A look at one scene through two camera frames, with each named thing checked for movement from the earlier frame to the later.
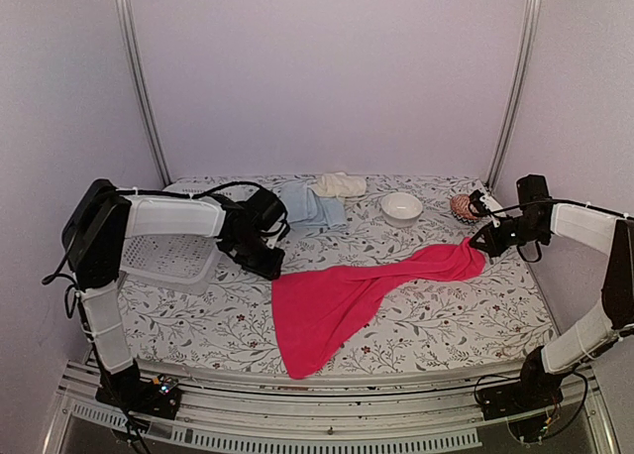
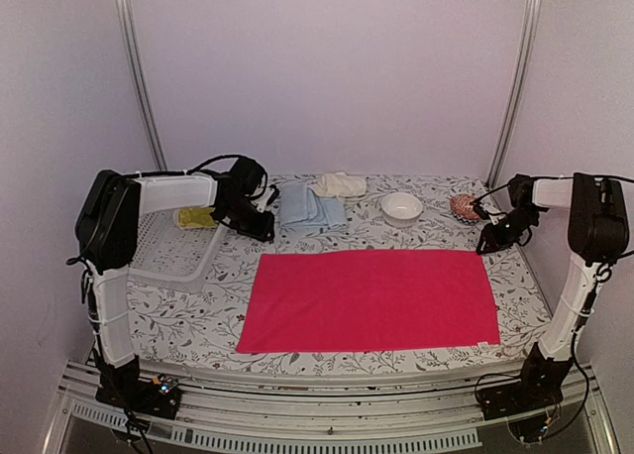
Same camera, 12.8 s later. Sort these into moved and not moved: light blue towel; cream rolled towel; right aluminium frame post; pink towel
Moved: pink towel
Not moved: light blue towel; right aluminium frame post; cream rolled towel
